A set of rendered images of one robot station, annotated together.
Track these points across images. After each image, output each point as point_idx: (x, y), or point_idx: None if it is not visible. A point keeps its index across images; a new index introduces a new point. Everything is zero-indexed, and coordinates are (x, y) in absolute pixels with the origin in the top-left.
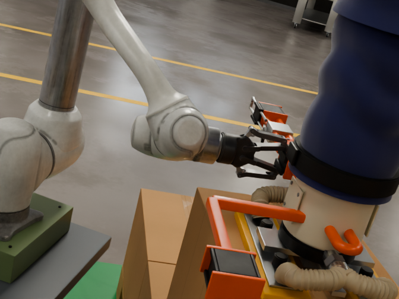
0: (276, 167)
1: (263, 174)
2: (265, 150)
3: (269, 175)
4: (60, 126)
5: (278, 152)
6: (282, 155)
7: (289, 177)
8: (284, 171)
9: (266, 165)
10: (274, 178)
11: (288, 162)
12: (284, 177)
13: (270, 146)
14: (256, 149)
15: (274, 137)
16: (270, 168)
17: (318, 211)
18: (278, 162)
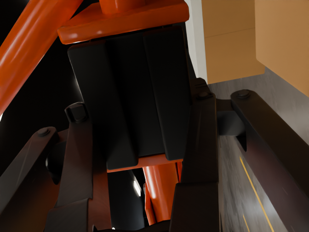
0: (182, 104)
1: (252, 129)
2: (89, 179)
3: (241, 109)
4: None
5: (127, 150)
6: (91, 93)
7: (170, 0)
8: (148, 19)
9: (192, 137)
10: (246, 90)
11: (90, 23)
12: (174, 3)
13: (63, 168)
14: (65, 221)
15: (7, 174)
16: (201, 119)
17: None
18: (158, 118)
